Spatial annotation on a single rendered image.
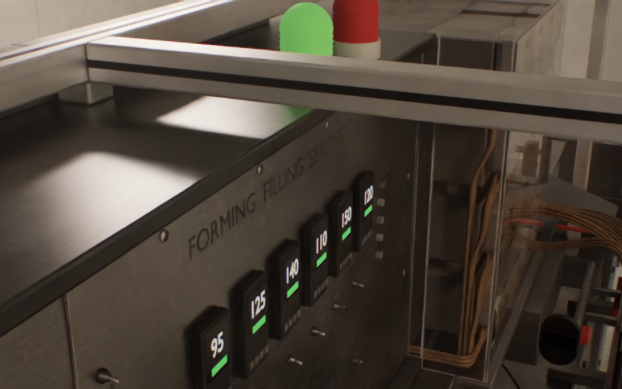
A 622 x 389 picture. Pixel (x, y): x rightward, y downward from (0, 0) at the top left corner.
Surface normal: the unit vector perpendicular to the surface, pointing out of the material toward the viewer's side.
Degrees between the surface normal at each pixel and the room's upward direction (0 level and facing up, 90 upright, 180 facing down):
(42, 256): 0
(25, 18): 90
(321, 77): 90
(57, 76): 90
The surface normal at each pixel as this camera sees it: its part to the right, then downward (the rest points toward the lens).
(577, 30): -0.39, 0.33
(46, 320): 0.92, 0.14
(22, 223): 0.00, -0.93
